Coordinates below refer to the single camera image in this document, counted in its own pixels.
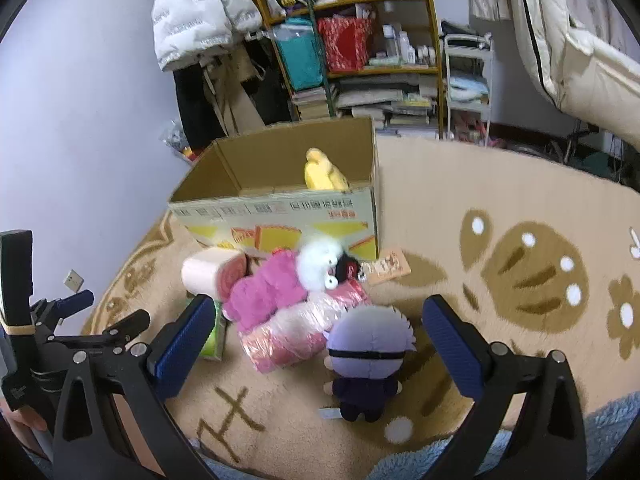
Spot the peach blanket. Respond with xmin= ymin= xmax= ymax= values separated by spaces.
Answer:
xmin=181 ymin=247 xmax=249 ymax=306

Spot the pink plush toy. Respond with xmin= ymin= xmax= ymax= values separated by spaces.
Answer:
xmin=222 ymin=247 xmax=313 ymax=333

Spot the beige hanging garment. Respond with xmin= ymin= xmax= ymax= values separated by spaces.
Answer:
xmin=220 ymin=47 xmax=282 ymax=136

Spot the green tissue pack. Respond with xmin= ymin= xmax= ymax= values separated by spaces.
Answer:
xmin=187 ymin=296 xmax=228 ymax=362

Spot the person's left hand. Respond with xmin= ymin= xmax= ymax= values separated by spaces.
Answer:
xmin=0 ymin=406 xmax=49 ymax=432

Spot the white trolley cart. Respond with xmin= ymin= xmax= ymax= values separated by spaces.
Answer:
xmin=442 ymin=32 xmax=496 ymax=143

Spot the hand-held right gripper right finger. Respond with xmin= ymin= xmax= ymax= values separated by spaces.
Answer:
xmin=421 ymin=294 xmax=588 ymax=480

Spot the yellow plush toy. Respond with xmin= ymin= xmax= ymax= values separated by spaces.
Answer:
xmin=304 ymin=147 xmax=351 ymax=192

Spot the black hanging garment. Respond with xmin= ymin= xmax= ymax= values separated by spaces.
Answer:
xmin=172 ymin=65 xmax=232 ymax=153

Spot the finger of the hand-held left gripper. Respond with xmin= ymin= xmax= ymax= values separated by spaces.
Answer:
xmin=46 ymin=309 xmax=152 ymax=352
xmin=30 ymin=289 xmax=96 ymax=323

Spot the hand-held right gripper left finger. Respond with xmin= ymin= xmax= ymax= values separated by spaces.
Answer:
xmin=50 ymin=294 xmax=221 ymax=480

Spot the stack of books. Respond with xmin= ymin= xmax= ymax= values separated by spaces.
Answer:
xmin=291 ymin=85 xmax=341 ymax=122

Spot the red bag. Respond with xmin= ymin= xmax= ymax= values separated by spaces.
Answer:
xmin=317 ymin=16 xmax=376 ymax=73

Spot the beige patterned rug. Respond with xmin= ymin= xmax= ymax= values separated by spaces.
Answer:
xmin=80 ymin=135 xmax=640 ymax=466

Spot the printed cardboard box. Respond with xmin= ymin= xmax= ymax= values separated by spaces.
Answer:
xmin=167 ymin=116 xmax=379 ymax=263

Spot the purple-haired plush doll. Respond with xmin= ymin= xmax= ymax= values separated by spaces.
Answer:
xmin=320 ymin=304 xmax=413 ymax=422

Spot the small illustrated card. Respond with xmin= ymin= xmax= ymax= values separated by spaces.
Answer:
xmin=359 ymin=246 xmax=412 ymax=286

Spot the stack of papers and magazines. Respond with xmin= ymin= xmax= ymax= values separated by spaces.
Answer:
xmin=335 ymin=75 xmax=441 ymax=140

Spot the white puffer jacket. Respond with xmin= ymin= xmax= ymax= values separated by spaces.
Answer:
xmin=151 ymin=0 xmax=263 ymax=73

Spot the plastic bag of toys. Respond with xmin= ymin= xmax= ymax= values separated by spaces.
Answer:
xmin=161 ymin=120 xmax=201 ymax=163

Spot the teal bag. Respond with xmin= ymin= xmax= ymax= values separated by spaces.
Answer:
xmin=274 ymin=17 xmax=326 ymax=91

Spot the cream padded chair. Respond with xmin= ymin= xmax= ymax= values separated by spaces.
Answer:
xmin=502 ymin=0 xmax=640 ymax=148

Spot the row of cosmetic bottles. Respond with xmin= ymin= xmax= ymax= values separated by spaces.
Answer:
xmin=382 ymin=22 xmax=438 ymax=66

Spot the white and black plush toy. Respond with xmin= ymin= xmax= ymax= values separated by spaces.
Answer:
xmin=295 ymin=237 xmax=363 ymax=292

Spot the black chair base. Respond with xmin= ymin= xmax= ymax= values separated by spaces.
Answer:
xmin=547 ymin=120 xmax=626 ymax=173

